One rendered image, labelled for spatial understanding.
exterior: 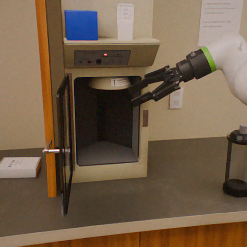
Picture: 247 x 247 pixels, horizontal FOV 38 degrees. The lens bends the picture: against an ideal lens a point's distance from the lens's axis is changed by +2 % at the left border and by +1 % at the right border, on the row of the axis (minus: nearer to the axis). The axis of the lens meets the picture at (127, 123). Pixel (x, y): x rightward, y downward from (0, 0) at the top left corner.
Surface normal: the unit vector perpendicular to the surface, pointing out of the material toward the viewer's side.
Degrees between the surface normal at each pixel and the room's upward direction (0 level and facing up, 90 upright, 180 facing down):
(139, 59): 135
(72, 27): 90
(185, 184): 0
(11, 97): 90
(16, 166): 0
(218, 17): 90
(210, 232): 90
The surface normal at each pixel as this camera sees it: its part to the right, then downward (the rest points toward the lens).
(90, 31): 0.20, 0.32
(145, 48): 0.13, 0.90
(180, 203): 0.01, -0.95
